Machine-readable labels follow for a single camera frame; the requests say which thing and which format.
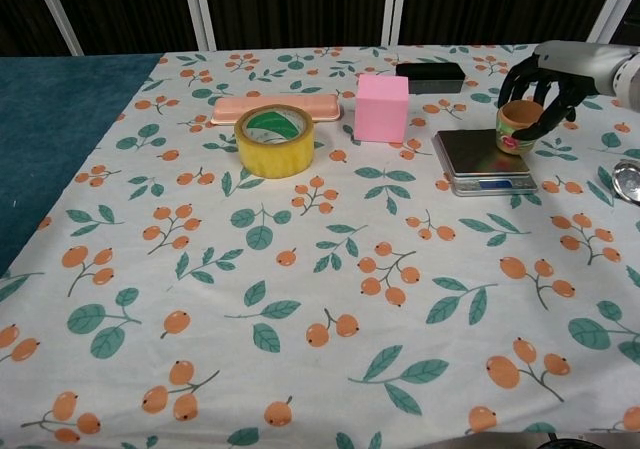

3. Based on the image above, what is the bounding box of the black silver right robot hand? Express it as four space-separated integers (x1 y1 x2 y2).
499 40 622 141

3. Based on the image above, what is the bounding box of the small orange ceramic cup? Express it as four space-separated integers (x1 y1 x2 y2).
495 99 544 155

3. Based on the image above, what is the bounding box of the silver digital kitchen scale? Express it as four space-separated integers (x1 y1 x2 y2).
431 127 540 197

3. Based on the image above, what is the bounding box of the metal spoon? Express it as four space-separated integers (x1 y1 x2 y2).
610 160 640 204

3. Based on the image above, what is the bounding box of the black rectangular box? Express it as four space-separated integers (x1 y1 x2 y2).
395 61 466 95

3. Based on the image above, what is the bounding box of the pink cube block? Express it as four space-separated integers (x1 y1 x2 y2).
354 73 412 144

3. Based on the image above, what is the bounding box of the yellow tape roll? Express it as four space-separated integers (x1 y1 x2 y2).
234 105 317 178

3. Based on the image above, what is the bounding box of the floral print tablecloth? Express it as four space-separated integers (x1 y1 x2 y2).
0 43 640 449

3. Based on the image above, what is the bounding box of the pink oblong pencil case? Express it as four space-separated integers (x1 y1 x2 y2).
211 94 347 125

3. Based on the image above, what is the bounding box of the teal velvet table cover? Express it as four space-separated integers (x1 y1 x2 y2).
0 52 167 278

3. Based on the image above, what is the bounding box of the white partition frame post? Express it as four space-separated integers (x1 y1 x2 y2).
28 0 85 56
380 0 405 47
182 0 218 52
585 0 632 45

